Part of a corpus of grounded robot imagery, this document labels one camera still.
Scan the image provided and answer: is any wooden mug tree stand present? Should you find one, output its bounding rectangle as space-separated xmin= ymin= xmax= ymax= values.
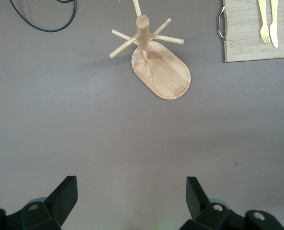
xmin=109 ymin=0 xmax=191 ymax=100

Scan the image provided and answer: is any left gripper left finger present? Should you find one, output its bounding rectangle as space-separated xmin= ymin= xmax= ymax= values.
xmin=0 ymin=176 xmax=78 ymax=230

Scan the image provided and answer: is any yellow plastic knife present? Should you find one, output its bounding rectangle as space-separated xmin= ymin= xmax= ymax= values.
xmin=269 ymin=0 xmax=279 ymax=48

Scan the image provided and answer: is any bamboo cutting board with handle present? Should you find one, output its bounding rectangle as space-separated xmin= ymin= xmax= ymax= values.
xmin=218 ymin=0 xmax=284 ymax=63

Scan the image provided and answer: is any black looped table cable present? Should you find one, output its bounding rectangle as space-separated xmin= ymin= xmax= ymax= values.
xmin=9 ymin=0 xmax=77 ymax=33

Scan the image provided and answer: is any yellow plastic fork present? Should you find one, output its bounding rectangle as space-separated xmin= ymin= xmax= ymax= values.
xmin=258 ymin=0 xmax=271 ymax=44

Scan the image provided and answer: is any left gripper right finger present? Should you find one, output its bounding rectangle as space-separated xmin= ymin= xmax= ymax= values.
xmin=180 ymin=176 xmax=284 ymax=230

